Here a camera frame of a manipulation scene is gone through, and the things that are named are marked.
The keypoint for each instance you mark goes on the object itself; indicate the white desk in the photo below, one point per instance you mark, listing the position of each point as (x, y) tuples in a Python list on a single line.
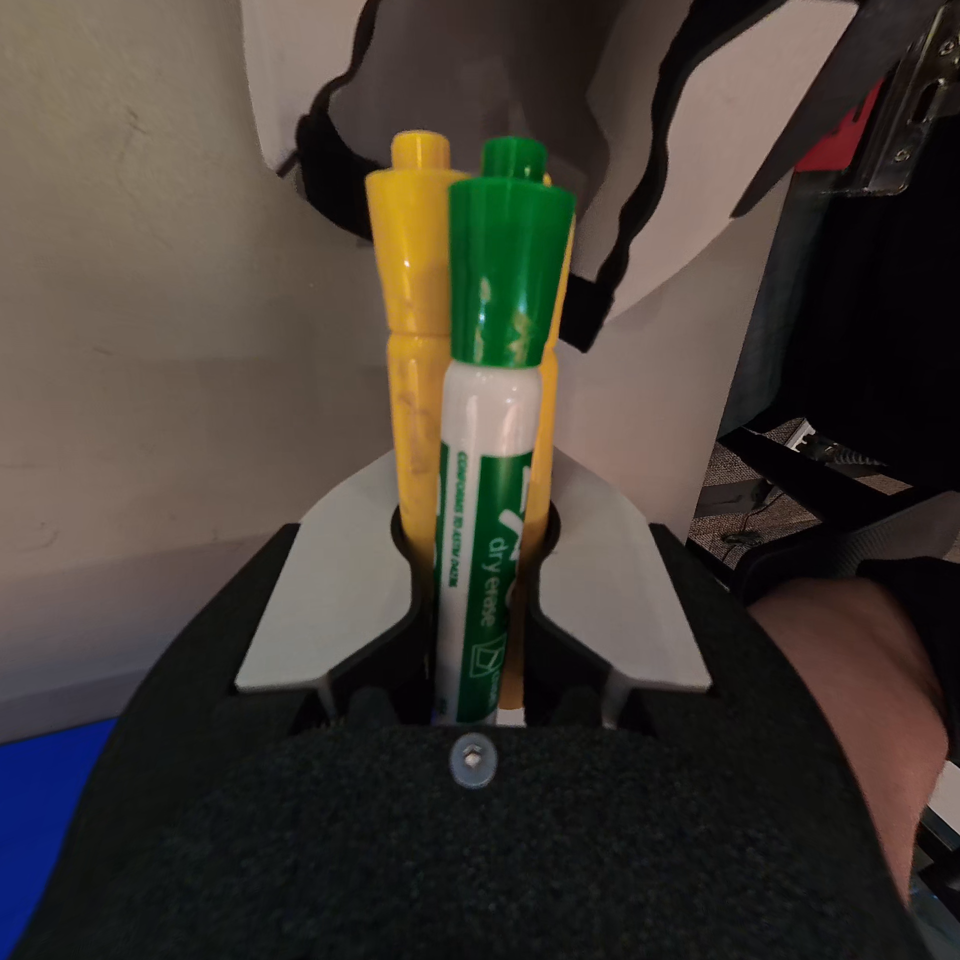
[(150, 300)]

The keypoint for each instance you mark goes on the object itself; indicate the person's left forearm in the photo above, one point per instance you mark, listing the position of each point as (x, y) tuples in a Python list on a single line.
[(847, 697)]

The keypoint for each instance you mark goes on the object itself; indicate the green marker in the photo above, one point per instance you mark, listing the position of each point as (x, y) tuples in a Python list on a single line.
[(514, 157), (491, 300)]

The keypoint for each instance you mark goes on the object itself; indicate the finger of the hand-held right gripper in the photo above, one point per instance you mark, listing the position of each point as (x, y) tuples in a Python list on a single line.
[(750, 75), (281, 60)]

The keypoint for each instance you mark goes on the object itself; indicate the black metal clamp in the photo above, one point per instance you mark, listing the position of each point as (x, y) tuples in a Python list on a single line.
[(900, 127)]

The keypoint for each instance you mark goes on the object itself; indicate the blue plastic bin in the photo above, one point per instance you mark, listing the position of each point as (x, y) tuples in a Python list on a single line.
[(45, 825)]

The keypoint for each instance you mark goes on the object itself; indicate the yellow marker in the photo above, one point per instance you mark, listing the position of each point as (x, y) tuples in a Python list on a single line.
[(550, 420), (409, 262)]

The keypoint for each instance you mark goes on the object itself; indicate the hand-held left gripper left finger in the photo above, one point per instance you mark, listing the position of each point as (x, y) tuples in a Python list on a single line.
[(330, 600)]

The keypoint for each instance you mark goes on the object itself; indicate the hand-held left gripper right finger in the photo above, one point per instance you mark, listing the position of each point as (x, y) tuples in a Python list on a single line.
[(622, 600)]

